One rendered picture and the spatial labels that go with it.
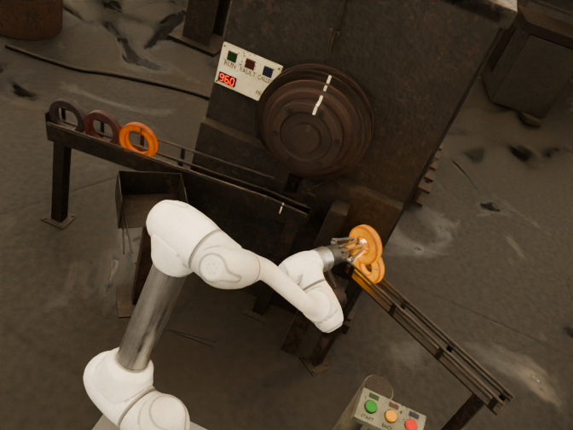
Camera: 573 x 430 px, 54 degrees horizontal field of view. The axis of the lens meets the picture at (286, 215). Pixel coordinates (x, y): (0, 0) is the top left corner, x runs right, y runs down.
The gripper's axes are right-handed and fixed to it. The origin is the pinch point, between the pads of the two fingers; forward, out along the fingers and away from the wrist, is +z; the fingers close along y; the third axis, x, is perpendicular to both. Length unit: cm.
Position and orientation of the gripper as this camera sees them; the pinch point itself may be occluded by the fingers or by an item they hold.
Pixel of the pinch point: (366, 241)
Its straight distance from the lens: 220.0
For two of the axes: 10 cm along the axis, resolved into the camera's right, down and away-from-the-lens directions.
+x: 2.4, -7.2, -6.5
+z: 7.8, -2.5, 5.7
